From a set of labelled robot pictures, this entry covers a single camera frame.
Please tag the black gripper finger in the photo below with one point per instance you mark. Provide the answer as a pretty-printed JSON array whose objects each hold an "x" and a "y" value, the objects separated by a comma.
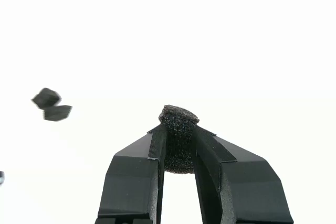
[
  {"x": 128, "y": 182},
  {"x": 244, "y": 190}
]

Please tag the large black foam cube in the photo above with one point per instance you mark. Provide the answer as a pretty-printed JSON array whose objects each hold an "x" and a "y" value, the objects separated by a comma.
[{"x": 178, "y": 142}]

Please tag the elongated black foam block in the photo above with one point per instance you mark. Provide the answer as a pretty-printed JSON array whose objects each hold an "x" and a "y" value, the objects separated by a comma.
[{"x": 57, "y": 113}]

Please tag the small black foam cube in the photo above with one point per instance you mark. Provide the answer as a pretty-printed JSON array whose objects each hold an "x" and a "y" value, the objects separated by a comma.
[{"x": 46, "y": 98}]

